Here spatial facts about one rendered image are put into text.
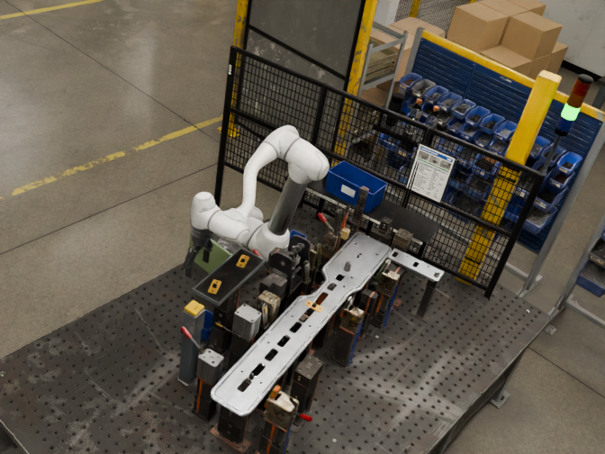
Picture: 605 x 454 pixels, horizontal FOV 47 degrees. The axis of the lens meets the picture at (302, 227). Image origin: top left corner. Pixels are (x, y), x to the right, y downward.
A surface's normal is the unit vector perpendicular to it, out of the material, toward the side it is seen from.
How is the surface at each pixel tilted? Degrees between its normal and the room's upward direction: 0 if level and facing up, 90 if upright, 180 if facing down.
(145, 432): 0
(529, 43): 90
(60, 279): 0
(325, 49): 92
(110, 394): 0
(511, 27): 90
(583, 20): 90
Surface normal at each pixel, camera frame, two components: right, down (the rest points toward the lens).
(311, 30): -0.68, 0.39
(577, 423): 0.16, -0.78
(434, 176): -0.50, 0.47
